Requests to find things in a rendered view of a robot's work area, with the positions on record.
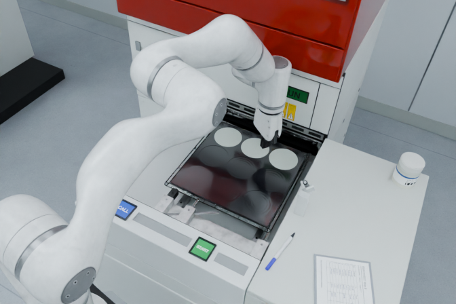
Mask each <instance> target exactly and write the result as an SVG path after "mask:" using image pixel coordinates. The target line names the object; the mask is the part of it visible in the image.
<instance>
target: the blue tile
mask: <svg viewBox="0 0 456 304"><path fill-rule="evenodd" d="M133 209H134V206H132V205H130V204H128V203H126V202H124V201H121V203H120V205H119V207H118V209H117V212H116V214H118V215H120V216H122V217H124V218H126V217H127V215H129V213H130V212H131V211H132V210H133Z"/></svg>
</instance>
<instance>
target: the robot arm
mask: <svg viewBox="0 0 456 304"><path fill-rule="evenodd" d="M227 63H229V64H230V65H231V66H232V68H231V72H232V74H233V76H234V77H235V78H237V79H238V80H240V81H241V82H243V83H245V84H247V85H249V86H251V87H253V88H255V89H256V90H257V91H258V93H259V96H258V102H257V106H256V111H255V114H254V125H255V127H256V128H257V130H258V131H259V132H260V133H261V137H262V138H261V143H260V146H261V148H262V149H264V148H267V147H270V146H271V142H272V143H273V144H275V143H277V137H278V138H279V137H280V135H281V131H282V111H283V110H284V107H285V103H286V96H287V91H288V84H289V80H290V72H291V68H292V65H291V62H290V61H289V60H288V59H287V58H285V57H282V56H272V55H271V54H270V53H269V51H268V50H267V48H266V47H265V46H264V45H263V43H262V42H261V40H260V39H259V38H258V37H257V36H256V34H255V33H254V32H253V30H252V29H251V28H250V27H249V26H248V25H247V23H246V22H245V21H243V20H242V19H241V18H240V17H238V16H235V15H232V14H224V15H222V16H219V17H217V18H215V19H214V20H213V21H211V22H210V23H208V24H207V25H206V26H204V27H203V28H201V29H200V30H198V31H196V32H194V33H191V34H189V35H185V36H183V37H176V38H171V39H165V40H162V41H158V42H155V43H152V44H151V45H148V46H147V47H145V48H144V49H143V50H141V51H140V52H139V53H138V54H137V55H136V56H135V57H134V59H133V61H132V64H131V67H130V77H131V80H132V83H133V84H134V86H135V87H136V89H137V90H138V91H139V92H141V93H142V94H144V95H145V96H146V97H148V98H150V99H151V100H152V101H154V102H156V103H157V104H159V105H160V106H162V107H163V108H164V110H163V111H161V112H159V113H156V114H154V115H150V116H147V117H139V118H133V119H126V120H123V121H121V122H119V123H117V124H115V125H114V126H113V127H112V128H111V129H110V130H109V131H108V132H107V133H106V134H105V135H104V136H103V137H102V138H101V139H100V140H99V142H98V143H97V144H96V145H95V147H94V148H93V149H92V150H91V151H90V153H89V154H88V156H87V157H86V158H85V160H84V162H83V163H82V165H81V167H80V169H79V172H78V175H77V180H76V196H77V203H76V208H75V213H74V215H73V218H72V220H71V222H70V224H68V223H67V222H66V221H65V220H64V219H63V218H62V217H61V216H60V215H58V214H57V213H56V212H55V211H54V210H53V209H51V208H50V207H49V206H48V205H47V204H46V203H44V202H43V201H41V200H40V199H37V198H36V197H33V196H31V195H25V194H18V195H12V196H9V197H7V198H5V199H3V200H1V201H0V269H1V271H2V272H3V273H4V275H5V276H6V278H7V279H8V280H9V282H10V283H11V284H12V286H13V287H14V288H15V289H16V291H17V292H18V294H19V295H20V296H21V298H22V299H23V301H24V302H25V303H26V304H107V303H106V302H105V301H104V300H103V299H102V298H100V297H99V296H98V295H96V294H93V293H91V292H90V286H91V285H92V283H93V281H94V280H95V278H96V276H97V274H98V271H99V269H100V266H101V263H102V259H103V256H104V253H105V248H106V245H107V240H108V237H109V232H110V229H111V224H112V222H113V219H114V216H115V213H116V212H117V209H118V207H119V205H120V203H121V201H122V199H123V198H124V196H125V194H126V193H127V191H128V190H129V188H130V187H131V186H132V184H133V183H134V182H135V180H136V179H137V178H138V177H139V176H140V174H141V173H142V172H143V171H144V169H145V168H146V167H147V166H148V165H149V164H150V163H151V162H152V160H153V159H154V158H155V157H157V156H158V155H159V154H160V153H161V152H162V151H165V150H166V149H168V148H170V147H173V146H175V145H179V144H181V143H185V142H189V141H192V140H196V139H199V138H201V137H203V136H205V135H207V134H209V133H211V131H213V130H214V129H215V128H216V127H217V126H218V125H219V124H220V123H221V122H222V120H223V118H224V116H225V114H226V112H227V111H226V110H227V98H226V95H225V92H224V90H223V89H222V87H221V86H220V85H219V84H218V83H217V82H215V80H213V79H211V78H210V77H209V76H207V75H205V74H203V73H202V72H200V71H199V70H197V69H200V68H207V67H215V66H219V65H223V64H227Z"/></svg>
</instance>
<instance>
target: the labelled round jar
mask: <svg viewBox="0 0 456 304"><path fill-rule="evenodd" d="M424 166H425V161H424V159H423V158H422V157H421V156H420V155H418V154H416V153H412V152H406V153H403V154H402V155H401V157H400V160H399V162H398V164H397V166H396V168H395V170H394V172H393V174H392V181H393V182H394V184H395V185H397V186H398V187H400V188H403V189H410V188H412V187H414V185H415V183H416V182H417V179H418V178H419V175H420V174H421V172H422V170H423V168H424Z"/></svg>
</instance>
